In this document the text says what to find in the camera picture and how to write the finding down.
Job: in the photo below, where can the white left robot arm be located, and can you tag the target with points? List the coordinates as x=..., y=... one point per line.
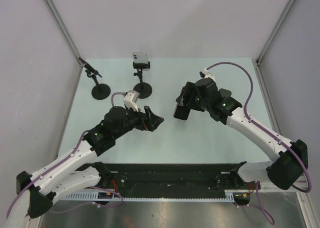
x=51, y=183

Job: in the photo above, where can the pink phone black screen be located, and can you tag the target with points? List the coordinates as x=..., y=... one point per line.
x=181, y=112

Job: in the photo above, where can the white phone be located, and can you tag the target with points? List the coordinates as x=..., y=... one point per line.
x=140, y=58

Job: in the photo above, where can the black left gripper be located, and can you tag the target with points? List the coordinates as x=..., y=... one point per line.
x=155, y=119

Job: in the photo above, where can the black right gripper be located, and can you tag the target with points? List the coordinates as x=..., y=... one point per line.
x=190, y=89

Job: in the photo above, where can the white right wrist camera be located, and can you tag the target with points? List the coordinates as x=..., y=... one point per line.
x=206, y=74

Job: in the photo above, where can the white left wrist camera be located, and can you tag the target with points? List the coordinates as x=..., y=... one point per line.
x=130, y=100

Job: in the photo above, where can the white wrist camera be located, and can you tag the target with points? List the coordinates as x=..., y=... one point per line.
x=130, y=100
x=206, y=74

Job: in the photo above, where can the black tripod phone stand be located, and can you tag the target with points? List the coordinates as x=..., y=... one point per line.
x=144, y=89

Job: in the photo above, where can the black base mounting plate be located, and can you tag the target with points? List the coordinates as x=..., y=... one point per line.
x=178, y=181

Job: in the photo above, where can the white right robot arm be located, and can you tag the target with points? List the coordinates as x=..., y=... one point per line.
x=287, y=159

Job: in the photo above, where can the white corner frame post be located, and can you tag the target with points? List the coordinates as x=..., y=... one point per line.
x=275, y=30

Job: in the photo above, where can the left aluminium frame post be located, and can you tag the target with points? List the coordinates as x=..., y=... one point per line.
x=63, y=29

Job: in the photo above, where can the empty black phone stand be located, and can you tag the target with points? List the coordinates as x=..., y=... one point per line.
x=100, y=91

